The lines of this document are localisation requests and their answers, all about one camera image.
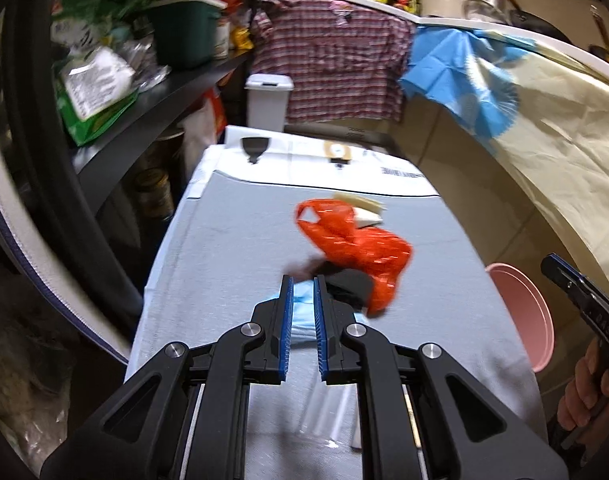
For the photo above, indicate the pink waste bin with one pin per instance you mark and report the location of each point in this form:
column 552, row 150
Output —
column 519, row 310

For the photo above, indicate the yellow packet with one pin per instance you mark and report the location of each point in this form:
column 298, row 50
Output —
column 242, row 39

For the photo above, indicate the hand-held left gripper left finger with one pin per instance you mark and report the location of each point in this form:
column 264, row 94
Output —
column 284, row 330

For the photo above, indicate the green and white snack bag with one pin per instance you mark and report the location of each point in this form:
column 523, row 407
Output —
column 94, row 90

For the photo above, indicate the red printed sack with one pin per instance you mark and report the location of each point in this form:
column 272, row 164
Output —
column 202, row 130

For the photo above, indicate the beige stick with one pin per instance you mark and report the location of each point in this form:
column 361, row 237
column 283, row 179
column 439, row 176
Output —
column 359, row 201

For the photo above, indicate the person's right hand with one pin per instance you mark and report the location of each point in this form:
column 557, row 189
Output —
column 581, row 390

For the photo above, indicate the grey ironing board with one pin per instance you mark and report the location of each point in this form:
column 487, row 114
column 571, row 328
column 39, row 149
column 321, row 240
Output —
column 294, row 160

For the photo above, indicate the red plastic bag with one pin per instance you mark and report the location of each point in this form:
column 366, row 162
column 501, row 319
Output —
column 369, row 255

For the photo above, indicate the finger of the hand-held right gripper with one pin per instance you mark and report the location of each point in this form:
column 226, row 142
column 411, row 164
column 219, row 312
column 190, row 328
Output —
column 564, row 277

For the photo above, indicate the white paper wrapper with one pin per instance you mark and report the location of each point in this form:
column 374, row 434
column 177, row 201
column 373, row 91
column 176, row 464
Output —
column 368, row 217

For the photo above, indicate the white lidded bin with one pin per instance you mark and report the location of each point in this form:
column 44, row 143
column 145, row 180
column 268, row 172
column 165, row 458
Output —
column 267, row 105

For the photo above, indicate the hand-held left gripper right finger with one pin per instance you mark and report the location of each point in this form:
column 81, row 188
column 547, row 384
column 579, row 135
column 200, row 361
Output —
column 320, row 330

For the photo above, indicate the black shelf rack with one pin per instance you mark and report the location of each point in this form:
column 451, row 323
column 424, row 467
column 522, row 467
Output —
column 149, row 105

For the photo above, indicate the light blue face mask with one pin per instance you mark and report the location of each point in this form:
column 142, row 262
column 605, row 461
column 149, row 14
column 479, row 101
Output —
column 304, row 310

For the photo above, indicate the black wok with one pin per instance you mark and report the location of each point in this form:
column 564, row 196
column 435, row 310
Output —
column 536, row 22

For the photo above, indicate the plaid shirt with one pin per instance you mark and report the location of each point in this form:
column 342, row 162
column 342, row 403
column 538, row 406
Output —
column 329, row 65

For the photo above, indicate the metal bowl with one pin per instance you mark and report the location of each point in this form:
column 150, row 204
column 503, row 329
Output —
column 484, row 10

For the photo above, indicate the metal tin can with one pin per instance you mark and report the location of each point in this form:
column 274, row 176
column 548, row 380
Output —
column 153, row 192

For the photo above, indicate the blue printed cloth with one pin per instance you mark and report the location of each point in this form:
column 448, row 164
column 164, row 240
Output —
column 454, row 80

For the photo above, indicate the green storage bin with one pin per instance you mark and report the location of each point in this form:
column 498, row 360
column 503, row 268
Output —
column 184, row 32

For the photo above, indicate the cream cloth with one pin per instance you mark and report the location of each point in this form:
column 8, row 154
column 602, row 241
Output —
column 559, row 160

